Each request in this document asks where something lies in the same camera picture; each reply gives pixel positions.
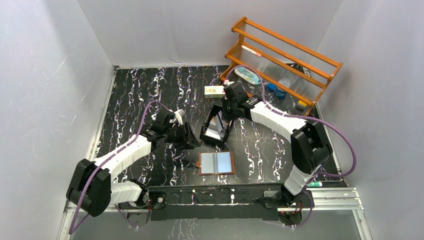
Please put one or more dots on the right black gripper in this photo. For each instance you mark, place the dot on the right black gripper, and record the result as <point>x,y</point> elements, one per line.
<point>227,116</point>

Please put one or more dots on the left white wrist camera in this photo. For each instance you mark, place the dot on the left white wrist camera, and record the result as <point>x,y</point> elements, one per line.
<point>177,119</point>

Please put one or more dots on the black card tray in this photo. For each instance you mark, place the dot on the black card tray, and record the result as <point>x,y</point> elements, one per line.
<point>222,125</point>

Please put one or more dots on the orange wooden shelf rack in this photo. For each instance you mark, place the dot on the orange wooden shelf rack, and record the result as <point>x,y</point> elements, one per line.
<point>301,72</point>

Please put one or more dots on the yellow black small block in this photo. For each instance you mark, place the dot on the yellow black small block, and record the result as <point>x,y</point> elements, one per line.
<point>300,105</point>

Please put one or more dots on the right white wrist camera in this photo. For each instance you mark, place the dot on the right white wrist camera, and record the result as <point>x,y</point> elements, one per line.
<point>227,82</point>

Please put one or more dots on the light blue packaged item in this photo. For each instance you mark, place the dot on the light blue packaged item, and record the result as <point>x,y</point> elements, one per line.
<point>247,75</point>

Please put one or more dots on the green white small tube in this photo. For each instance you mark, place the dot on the green white small tube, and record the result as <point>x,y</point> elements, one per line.
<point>315,184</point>

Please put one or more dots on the white pink marker pen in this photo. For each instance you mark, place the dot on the white pink marker pen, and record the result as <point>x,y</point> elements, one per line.
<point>251,51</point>

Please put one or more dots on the aluminium frame rail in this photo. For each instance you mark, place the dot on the aluminium frame rail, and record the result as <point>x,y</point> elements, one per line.
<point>324,198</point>

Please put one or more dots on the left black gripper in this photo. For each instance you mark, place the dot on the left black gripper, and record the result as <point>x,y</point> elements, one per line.
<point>180,135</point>

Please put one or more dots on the small yellow white box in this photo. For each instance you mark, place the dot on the small yellow white box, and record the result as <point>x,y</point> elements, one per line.
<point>214,91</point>

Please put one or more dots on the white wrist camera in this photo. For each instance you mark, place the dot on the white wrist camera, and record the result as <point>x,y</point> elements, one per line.
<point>177,119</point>
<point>227,82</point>

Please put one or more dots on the blue round cap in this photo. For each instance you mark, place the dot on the blue round cap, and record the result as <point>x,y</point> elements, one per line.
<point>271,87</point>
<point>280,94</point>

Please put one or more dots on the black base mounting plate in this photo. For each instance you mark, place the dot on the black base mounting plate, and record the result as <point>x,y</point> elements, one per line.
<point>265,201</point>

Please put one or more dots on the brown leather card holder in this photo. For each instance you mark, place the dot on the brown leather card holder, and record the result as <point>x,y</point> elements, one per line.
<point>216,163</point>

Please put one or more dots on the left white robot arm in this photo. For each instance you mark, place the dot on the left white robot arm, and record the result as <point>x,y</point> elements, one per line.
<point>92,187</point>

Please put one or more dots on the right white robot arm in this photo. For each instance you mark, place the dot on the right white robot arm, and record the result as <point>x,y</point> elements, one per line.
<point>310,146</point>

